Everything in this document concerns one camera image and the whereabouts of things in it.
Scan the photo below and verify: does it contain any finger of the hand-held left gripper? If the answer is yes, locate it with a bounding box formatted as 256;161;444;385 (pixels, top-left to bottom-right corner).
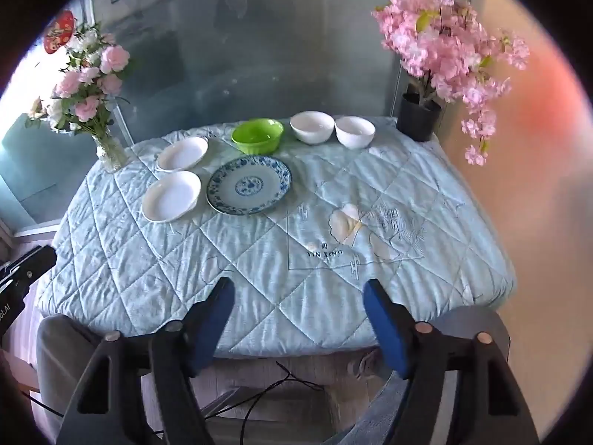
0;245;57;289

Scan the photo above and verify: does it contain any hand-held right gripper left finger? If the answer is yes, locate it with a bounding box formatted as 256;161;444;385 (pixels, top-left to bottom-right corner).
56;277;236;445

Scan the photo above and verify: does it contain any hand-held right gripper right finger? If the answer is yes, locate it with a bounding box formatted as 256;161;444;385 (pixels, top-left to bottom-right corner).
362;279;540;445

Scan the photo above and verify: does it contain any white plate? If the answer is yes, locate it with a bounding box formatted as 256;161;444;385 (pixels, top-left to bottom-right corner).
156;136;209;173
142;171;202;223

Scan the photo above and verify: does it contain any blue patterned plate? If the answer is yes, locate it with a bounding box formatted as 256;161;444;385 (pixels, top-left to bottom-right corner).
206;156;292;216

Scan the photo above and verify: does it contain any green plate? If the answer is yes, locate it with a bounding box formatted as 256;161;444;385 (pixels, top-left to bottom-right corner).
231;118;284;155

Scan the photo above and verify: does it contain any white bowl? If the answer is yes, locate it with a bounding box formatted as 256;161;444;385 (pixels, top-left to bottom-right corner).
290;111;335;145
335;116;376;150

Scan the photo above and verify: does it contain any person's left leg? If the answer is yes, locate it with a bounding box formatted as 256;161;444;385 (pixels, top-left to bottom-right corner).
36;314;156;427

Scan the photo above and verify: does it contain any light blue quilted blanket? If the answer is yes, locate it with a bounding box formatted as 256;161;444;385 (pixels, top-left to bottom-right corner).
36;116;517;360

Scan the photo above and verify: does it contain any blue textured cloth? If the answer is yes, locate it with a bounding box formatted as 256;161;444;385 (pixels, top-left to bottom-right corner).
331;378;418;445

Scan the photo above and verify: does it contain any glass vase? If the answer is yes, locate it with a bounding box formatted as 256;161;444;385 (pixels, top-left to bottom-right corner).
94;132;129;173

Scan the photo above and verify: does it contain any black flower pot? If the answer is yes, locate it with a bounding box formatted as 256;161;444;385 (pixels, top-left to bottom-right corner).
397;93;443;142

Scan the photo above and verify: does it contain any pink and white flower bouquet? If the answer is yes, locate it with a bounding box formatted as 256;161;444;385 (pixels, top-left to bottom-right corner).
25;22;133;137

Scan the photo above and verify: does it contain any red round window decoration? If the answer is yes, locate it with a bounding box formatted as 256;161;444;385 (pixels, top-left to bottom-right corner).
43;10;76;55

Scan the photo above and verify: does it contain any pink cherry blossom branch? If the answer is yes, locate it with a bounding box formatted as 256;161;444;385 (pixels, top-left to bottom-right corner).
372;0;530;167

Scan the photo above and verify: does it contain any black cable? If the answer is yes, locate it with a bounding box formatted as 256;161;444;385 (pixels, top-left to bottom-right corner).
199;360;325;436

